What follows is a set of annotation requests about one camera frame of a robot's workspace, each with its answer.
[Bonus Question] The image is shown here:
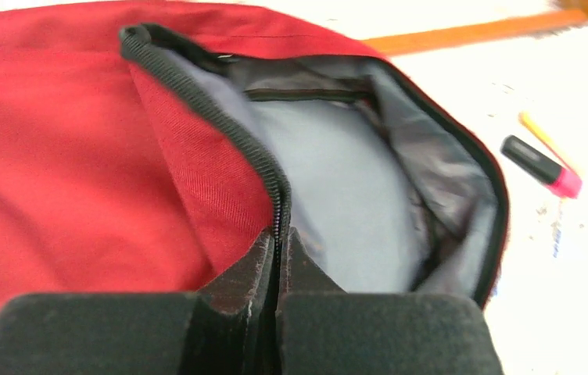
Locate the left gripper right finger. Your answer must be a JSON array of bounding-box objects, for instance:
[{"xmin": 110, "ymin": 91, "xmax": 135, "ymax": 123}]
[{"xmin": 276, "ymin": 230, "xmax": 503, "ymax": 375}]

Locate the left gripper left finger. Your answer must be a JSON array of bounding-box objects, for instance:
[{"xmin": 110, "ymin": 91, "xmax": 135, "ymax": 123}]
[{"xmin": 0, "ymin": 232, "xmax": 274, "ymax": 374}]

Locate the red student backpack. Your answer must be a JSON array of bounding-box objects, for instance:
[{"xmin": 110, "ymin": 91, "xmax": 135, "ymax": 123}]
[{"xmin": 0, "ymin": 0, "xmax": 511, "ymax": 363}]

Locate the pink black highlighter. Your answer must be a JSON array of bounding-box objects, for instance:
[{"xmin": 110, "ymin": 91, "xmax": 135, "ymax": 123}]
[{"xmin": 500, "ymin": 135, "xmax": 583, "ymax": 199}]

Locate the yellow highlighter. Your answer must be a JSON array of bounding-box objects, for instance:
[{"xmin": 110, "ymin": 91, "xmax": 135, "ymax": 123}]
[{"xmin": 518, "ymin": 111, "xmax": 582, "ymax": 175}]

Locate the orange wooden shelf rack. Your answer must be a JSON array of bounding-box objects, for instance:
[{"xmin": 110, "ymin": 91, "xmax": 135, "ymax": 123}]
[{"xmin": 363, "ymin": 0, "xmax": 588, "ymax": 56}]

